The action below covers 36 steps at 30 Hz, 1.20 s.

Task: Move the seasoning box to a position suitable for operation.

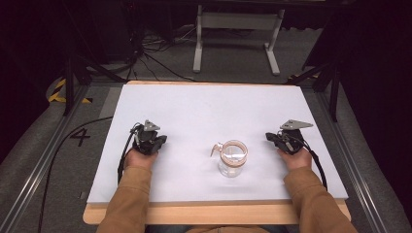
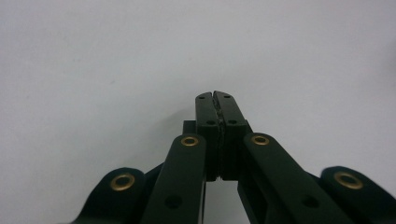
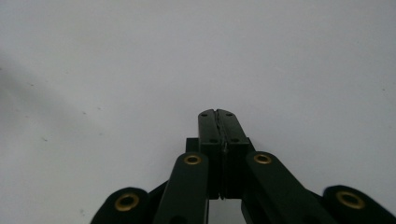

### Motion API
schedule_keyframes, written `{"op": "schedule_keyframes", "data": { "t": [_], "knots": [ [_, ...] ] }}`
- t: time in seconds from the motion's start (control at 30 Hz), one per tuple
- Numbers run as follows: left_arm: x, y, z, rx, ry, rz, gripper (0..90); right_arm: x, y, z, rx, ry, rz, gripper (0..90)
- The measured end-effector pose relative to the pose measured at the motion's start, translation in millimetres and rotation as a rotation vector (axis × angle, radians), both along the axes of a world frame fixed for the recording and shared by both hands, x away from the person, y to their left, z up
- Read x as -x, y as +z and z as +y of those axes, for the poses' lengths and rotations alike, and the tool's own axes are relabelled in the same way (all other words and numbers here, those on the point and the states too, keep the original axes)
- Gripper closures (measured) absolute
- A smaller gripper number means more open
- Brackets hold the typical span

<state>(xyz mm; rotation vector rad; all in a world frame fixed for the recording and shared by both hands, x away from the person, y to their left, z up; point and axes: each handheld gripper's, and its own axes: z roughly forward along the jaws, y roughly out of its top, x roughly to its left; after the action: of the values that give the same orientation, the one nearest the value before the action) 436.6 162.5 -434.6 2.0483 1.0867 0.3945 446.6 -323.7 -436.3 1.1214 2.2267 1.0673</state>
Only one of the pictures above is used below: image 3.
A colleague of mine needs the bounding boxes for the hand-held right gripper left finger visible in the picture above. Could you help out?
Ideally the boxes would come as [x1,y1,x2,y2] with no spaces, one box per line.
[185,108,224,201]

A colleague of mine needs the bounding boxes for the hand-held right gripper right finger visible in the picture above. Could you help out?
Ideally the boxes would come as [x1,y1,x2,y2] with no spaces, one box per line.
[216,108,256,201]

